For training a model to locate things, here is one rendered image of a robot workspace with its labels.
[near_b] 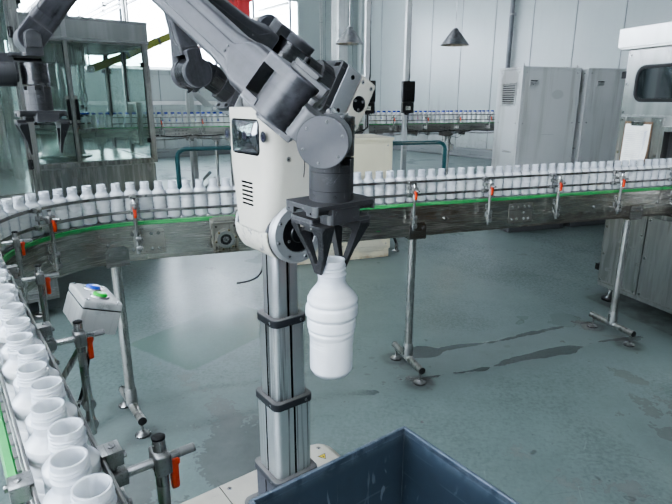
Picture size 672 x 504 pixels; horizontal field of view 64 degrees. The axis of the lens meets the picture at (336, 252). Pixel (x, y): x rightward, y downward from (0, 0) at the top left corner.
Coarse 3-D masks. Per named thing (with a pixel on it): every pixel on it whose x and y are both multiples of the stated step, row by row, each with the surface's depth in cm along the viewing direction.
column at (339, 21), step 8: (336, 0) 1080; (344, 0) 1067; (336, 8) 1084; (344, 8) 1071; (336, 16) 1088; (344, 16) 1075; (336, 24) 1092; (344, 24) 1079; (336, 32) 1096; (336, 40) 1101; (336, 48) 1105; (344, 48) 1092; (336, 56) 1109; (344, 56) 1096
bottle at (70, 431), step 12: (60, 420) 60; (72, 420) 60; (48, 432) 58; (60, 432) 60; (72, 432) 58; (84, 432) 59; (48, 444) 58; (60, 444) 57; (72, 444) 58; (84, 444) 59; (96, 456) 60; (48, 468) 58; (96, 468) 60; (48, 480) 57
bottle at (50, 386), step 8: (48, 376) 69; (56, 376) 69; (32, 384) 67; (40, 384) 69; (48, 384) 70; (56, 384) 70; (32, 392) 67; (40, 392) 66; (48, 392) 67; (56, 392) 67; (64, 392) 69; (32, 400) 67; (64, 400) 69; (72, 408) 70; (72, 416) 69; (32, 432) 67
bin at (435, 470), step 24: (408, 432) 94; (360, 456) 90; (384, 456) 93; (408, 456) 95; (432, 456) 90; (312, 480) 84; (336, 480) 87; (360, 480) 91; (384, 480) 95; (408, 480) 96; (432, 480) 91; (456, 480) 86; (480, 480) 82
